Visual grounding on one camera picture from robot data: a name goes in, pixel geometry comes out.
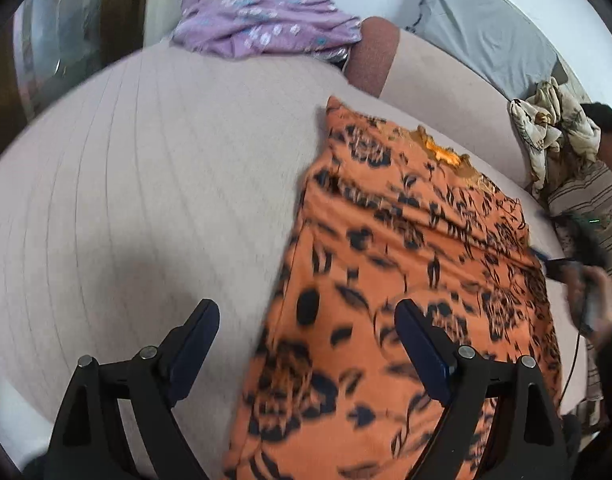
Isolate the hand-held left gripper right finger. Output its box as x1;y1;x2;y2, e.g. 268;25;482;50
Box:
394;299;569;480

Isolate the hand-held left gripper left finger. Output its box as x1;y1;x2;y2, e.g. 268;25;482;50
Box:
43;299;221;480

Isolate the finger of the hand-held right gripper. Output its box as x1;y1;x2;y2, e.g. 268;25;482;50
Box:
528;245;574;281

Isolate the orange black floral garment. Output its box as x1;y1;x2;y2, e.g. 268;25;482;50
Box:
222;95;564;480

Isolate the person's right hand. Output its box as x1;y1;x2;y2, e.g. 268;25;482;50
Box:
566;265;612;347

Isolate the beige striped blanket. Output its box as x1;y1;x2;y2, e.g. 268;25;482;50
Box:
546;162;612;411

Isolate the cream floral crumpled cloth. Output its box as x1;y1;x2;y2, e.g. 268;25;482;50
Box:
507;77;602;198

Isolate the pink striped bed sheet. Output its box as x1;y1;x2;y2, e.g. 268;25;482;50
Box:
0;27;587;471

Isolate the grey pillow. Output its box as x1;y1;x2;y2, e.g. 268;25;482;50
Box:
406;0;559;101

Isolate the reddish brown pillow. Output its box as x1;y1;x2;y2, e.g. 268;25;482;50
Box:
346;16;401;98

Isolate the purple floral garment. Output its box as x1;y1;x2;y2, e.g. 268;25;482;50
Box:
170;0;363;63

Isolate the brown wooden wardrobe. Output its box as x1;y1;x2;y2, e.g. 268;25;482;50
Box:
0;0;154;161

